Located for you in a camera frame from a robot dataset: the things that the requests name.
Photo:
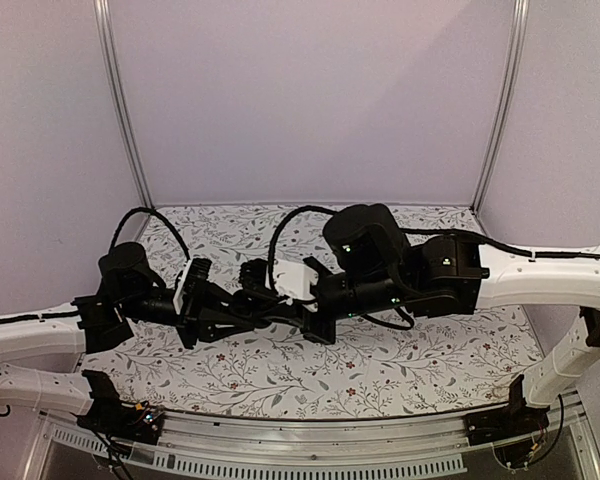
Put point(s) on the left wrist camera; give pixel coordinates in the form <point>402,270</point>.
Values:
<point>191,289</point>

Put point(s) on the front aluminium rail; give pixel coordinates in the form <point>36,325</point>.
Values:
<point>196,446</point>

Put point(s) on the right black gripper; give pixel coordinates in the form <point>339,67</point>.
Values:
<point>320,335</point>

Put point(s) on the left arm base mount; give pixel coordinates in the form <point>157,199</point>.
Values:
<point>109,415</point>

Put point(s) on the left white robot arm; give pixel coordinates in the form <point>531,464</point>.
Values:
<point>130,290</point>

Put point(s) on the aluminium frame post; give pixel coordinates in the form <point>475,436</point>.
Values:
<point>113,72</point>
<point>513,58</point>

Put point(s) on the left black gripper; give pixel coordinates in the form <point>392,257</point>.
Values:
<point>212,312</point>

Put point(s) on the left aluminium frame post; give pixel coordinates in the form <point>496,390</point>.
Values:
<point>113,72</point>

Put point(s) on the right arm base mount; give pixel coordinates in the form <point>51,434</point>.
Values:
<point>515,418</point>

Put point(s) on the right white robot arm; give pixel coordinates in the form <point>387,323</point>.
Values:
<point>453,271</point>

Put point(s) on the right aluminium frame post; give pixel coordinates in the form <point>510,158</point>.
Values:
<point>513,58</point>

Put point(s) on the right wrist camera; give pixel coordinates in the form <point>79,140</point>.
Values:
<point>292,282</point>

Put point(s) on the floral patterned table mat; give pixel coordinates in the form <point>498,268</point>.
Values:
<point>443,364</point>

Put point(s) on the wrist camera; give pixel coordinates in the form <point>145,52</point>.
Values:
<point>292,282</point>
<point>191,289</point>

